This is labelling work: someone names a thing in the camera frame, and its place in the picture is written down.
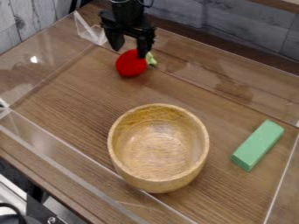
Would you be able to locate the wooden bowl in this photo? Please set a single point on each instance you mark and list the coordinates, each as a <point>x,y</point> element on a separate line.
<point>158,144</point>

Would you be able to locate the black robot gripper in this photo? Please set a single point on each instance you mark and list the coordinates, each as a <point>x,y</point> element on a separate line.
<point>126,20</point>

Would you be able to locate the black metal stand base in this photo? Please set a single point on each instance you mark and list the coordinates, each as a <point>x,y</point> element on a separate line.
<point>37,214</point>

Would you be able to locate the clear acrylic corner bracket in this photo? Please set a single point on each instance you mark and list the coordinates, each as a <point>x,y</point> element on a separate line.
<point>91,33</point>

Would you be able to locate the red plush strawberry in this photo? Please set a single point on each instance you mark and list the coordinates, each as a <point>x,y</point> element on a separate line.
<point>130,65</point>

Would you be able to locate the green rectangular block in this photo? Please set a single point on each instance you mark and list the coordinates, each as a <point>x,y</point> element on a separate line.
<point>256,145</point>

